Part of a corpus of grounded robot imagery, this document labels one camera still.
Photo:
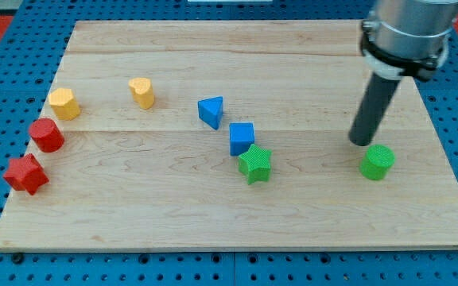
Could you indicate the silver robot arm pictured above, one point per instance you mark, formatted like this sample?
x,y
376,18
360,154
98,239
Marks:
x,y
407,37

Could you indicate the blue triangle block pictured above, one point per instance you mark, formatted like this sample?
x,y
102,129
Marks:
x,y
210,111

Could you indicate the wooden board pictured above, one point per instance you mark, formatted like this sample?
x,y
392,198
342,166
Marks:
x,y
161,180

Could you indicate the blue cube block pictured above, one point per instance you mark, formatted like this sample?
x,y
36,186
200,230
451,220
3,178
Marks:
x,y
241,136

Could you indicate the green star block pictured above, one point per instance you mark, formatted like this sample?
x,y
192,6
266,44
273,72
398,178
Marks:
x,y
255,164

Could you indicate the yellow heart block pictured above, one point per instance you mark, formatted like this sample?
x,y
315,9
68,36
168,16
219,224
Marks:
x,y
142,92

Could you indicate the green cylinder block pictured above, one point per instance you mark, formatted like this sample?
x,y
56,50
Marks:
x,y
376,162

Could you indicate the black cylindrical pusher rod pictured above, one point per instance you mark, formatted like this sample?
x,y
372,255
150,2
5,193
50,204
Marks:
x,y
376,99

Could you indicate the yellow hexagon block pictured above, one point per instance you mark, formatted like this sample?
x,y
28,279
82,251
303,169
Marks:
x,y
64,105

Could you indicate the red cylinder block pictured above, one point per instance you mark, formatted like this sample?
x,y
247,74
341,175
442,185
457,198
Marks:
x,y
46,135

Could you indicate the red star block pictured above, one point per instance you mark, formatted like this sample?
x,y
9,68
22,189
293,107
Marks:
x,y
25,174

